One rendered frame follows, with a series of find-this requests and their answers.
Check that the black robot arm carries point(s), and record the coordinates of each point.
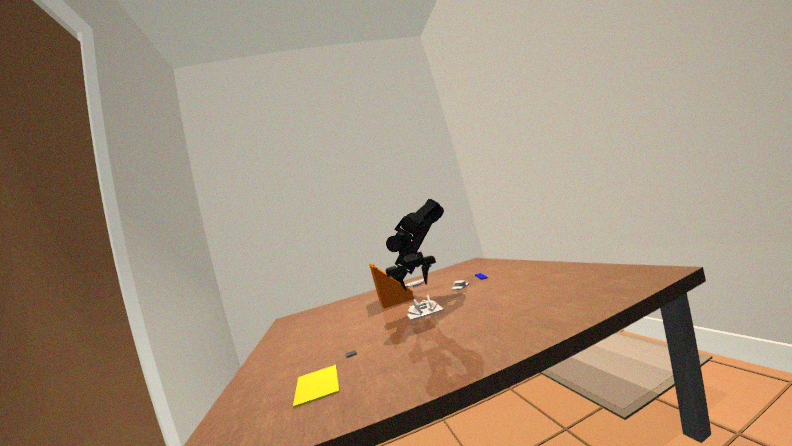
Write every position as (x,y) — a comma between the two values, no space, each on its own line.
(418,224)

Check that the yellow flat plate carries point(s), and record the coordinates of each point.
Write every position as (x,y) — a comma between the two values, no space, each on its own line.
(316,386)

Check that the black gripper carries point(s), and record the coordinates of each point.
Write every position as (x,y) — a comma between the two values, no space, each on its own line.
(395,271)

